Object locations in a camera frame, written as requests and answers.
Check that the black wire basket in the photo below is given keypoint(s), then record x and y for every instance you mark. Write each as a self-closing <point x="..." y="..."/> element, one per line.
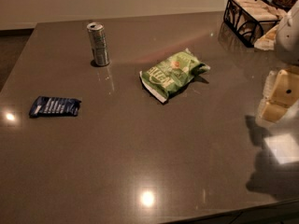
<point x="251" y="19"/>

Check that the silver drink can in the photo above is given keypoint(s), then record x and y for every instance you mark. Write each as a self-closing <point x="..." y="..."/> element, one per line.
<point x="96" y="32"/>

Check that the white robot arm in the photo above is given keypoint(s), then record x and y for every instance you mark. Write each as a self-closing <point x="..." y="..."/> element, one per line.
<point x="286" y="48"/>

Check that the white napkin stack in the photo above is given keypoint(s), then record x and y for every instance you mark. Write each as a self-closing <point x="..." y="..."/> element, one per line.
<point x="267" y="15"/>

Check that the green jalapeno chip bag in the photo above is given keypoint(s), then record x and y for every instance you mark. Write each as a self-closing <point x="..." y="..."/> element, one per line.
<point x="171" y="75"/>

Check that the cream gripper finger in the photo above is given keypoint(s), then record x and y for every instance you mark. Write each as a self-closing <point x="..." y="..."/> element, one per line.
<point x="272" y="112"/>
<point x="286" y="87"/>

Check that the blue rxbar blueberry wrapper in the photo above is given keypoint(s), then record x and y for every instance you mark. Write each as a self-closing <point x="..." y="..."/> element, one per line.
<point x="45" y="106"/>

